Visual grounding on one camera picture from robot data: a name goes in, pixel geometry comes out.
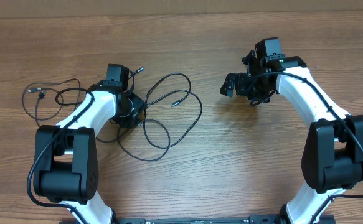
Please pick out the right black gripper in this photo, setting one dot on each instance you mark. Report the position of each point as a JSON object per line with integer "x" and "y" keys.
{"x": 241, "y": 84}

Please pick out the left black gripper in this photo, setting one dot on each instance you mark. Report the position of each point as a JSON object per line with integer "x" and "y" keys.
{"x": 132, "y": 111}

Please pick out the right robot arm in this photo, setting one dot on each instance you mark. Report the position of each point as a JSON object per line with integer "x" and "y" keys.
{"x": 332, "y": 160}

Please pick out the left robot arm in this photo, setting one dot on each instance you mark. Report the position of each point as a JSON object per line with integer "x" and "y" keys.
{"x": 65, "y": 169}

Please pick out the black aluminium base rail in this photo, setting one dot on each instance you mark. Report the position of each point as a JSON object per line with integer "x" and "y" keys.
{"x": 196, "y": 220}

